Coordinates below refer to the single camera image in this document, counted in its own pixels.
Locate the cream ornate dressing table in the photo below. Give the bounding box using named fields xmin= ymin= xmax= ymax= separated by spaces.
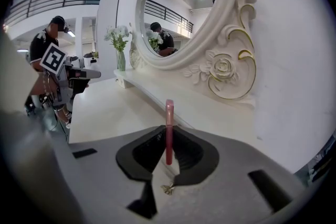
xmin=68 ymin=68 xmax=263 ymax=145

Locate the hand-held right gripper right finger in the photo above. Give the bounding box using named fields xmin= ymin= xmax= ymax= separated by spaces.
xmin=157 ymin=125 xmax=310 ymax=224

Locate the white appliance with black top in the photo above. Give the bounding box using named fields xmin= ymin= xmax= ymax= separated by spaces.
xmin=83 ymin=51 xmax=100 ymax=71

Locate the person's left forearm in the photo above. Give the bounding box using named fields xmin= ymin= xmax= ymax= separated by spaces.
xmin=28 ymin=70 xmax=57 ymax=97

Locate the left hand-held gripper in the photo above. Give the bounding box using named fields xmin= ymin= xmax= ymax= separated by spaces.
xmin=39 ymin=42 xmax=102 ymax=107

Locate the oval cream framed mirror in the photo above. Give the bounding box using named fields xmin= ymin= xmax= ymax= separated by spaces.
xmin=128 ymin=0 xmax=258 ymax=109

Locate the pink lipstick pen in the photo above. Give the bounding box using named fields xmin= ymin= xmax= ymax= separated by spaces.
xmin=165 ymin=99 xmax=175 ymax=166

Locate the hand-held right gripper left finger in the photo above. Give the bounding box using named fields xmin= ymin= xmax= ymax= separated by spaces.
xmin=56 ymin=125 xmax=167 ymax=224

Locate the pale artificial flower bouquet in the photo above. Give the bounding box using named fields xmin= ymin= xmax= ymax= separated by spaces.
xmin=104 ymin=25 xmax=131 ymax=52

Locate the green ribbed vase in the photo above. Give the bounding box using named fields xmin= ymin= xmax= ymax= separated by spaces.
xmin=117 ymin=50 xmax=127 ymax=72

